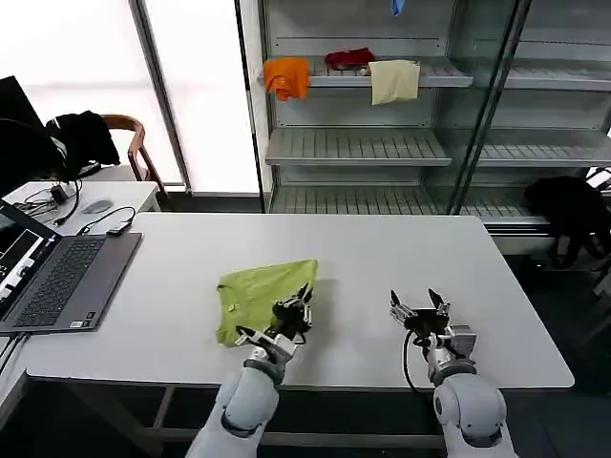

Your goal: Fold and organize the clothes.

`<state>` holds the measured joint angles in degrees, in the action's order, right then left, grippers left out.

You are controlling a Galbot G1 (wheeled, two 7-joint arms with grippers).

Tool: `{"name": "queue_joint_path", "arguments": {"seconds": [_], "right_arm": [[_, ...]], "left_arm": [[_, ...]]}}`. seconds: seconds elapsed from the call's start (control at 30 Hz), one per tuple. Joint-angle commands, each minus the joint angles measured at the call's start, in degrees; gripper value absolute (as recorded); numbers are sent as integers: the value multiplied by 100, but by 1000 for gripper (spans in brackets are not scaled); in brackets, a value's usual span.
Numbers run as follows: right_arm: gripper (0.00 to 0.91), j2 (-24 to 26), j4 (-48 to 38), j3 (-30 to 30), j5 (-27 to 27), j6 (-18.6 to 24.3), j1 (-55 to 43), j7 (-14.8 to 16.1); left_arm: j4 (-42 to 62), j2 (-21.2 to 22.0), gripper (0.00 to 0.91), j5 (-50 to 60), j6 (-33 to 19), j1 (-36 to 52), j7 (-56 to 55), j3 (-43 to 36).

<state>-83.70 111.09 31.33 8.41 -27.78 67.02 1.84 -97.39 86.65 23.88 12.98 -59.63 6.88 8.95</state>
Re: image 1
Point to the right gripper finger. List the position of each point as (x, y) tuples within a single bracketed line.
[(440, 306), (398, 310)]

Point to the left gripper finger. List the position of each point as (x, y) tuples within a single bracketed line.
[(303, 298), (260, 339)]

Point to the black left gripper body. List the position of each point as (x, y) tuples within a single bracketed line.
[(288, 322)]

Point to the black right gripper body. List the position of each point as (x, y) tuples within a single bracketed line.
[(427, 323)]

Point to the green t-shirt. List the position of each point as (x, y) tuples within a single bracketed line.
[(258, 296)]

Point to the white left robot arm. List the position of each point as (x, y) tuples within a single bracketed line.
[(248, 401)]

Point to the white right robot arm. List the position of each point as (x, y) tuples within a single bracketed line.
[(472, 410)]

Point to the grey metal shelf rack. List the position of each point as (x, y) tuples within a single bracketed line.
[(358, 148)]

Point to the grey open laptop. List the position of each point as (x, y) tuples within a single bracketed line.
[(67, 281)]

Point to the grey computer mouse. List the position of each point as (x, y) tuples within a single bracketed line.
[(96, 206)]

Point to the brown wooden chair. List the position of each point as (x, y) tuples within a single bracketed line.
[(138, 152)]

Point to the black jacket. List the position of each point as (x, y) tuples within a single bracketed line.
[(86, 138)]

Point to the black monitor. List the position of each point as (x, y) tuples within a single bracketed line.
[(14, 102)]

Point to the grey metal table frame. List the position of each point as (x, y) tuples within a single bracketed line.
[(162, 410)]

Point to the grey window frame post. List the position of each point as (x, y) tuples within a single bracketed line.
[(162, 95)]

